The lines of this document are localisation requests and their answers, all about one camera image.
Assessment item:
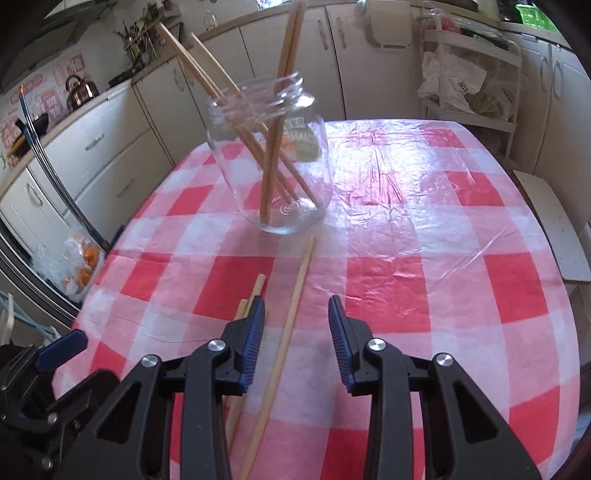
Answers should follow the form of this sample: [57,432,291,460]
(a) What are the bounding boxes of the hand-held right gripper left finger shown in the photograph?
[74,295,267,480]

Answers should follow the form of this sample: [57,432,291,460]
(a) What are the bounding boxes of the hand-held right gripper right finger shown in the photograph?
[327,295,541,480]

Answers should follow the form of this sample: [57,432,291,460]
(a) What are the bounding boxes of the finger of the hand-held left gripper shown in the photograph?
[44,371,122,462]
[37,330,89,374]

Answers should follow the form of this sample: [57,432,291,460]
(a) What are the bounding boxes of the clear glass jar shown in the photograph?
[205,71,333,236]

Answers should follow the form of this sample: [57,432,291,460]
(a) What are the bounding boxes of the plastic bag with oranges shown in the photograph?
[32,233,105,297]

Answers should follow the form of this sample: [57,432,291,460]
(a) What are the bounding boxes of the red checkered tablecloth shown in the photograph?
[51,119,583,480]

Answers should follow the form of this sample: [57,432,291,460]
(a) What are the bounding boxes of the cream kitchen base cabinets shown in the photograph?
[0,0,591,259]

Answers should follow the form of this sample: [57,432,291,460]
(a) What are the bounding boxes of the white wooden bench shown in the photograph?
[512,170,591,284]

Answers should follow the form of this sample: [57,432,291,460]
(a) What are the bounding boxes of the copper kettle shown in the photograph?
[65,75,100,112]

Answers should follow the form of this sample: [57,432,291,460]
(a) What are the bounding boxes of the white trolley cart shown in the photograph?
[418,9,523,160]

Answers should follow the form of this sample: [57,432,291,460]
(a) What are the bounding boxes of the white plastic bag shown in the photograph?
[417,50,488,114]

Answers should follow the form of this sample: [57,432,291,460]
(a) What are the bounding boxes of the green plastic basket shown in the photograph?
[516,4,558,29]

